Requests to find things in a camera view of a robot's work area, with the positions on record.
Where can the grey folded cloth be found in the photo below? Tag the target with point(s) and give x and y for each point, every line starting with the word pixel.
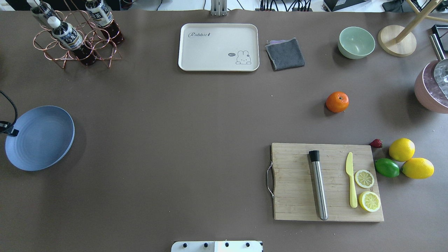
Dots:
pixel 285 54

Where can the steel muddler black tip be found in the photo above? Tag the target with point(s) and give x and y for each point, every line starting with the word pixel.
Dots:
pixel 314 156

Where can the red strawberry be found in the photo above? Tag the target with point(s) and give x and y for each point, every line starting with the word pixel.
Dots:
pixel 376 143

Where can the blue round plate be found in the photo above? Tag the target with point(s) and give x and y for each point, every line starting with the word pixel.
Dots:
pixel 45 135

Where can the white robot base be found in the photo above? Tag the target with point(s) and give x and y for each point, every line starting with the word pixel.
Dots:
pixel 218 246

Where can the wooden cutting board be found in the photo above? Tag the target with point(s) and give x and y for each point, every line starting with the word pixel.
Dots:
pixel 294 191

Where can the tea bottle front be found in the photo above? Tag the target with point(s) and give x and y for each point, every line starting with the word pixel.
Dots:
pixel 68 36

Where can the green bowl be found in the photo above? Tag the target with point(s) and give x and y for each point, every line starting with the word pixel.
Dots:
pixel 356 43

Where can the yellow lemon upper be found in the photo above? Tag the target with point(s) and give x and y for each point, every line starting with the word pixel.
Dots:
pixel 402 149

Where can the copper wire bottle rack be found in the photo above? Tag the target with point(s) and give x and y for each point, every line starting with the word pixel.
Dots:
pixel 87 34

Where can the green lime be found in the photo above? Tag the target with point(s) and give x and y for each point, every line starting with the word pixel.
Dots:
pixel 387 167

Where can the yellow lemon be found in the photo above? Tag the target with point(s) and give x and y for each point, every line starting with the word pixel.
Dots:
pixel 402 149
pixel 418 168

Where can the wooden round stand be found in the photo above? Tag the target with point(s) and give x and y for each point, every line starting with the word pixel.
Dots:
pixel 399 41

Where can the lemon half lower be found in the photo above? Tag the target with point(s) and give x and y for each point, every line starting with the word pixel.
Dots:
pixel 369 201

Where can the tea bottle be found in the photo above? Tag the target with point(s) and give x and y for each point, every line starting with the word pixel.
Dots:
pixel 42 11
pixel 68 36
pixel 103 18

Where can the tea bottle left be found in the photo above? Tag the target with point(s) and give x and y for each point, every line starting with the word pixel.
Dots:
pixel 42 11

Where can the pink pot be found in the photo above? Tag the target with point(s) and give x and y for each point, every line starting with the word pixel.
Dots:
pixel 431 85

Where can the grey metal bracket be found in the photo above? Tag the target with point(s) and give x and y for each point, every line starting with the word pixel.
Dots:
pixel 219 8

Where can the cream rabbit tray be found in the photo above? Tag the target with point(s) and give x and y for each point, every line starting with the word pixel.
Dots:
pixel 218 47

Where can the yellow plastic knife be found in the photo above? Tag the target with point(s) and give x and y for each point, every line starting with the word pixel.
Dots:
pixel 349 171

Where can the tea bottle right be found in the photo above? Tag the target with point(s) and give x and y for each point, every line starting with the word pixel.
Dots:
pixel 103 18

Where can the orange fruit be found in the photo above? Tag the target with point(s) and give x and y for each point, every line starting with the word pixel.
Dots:
pixel 337 102

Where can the lemon slice upper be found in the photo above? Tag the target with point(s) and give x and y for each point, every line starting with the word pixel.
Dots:
pixel 364 179

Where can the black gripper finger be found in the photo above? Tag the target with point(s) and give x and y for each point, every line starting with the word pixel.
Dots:
pixel 7 128

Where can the yellow lemon lower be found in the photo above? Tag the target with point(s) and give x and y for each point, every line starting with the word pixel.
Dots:
pixel 418 168

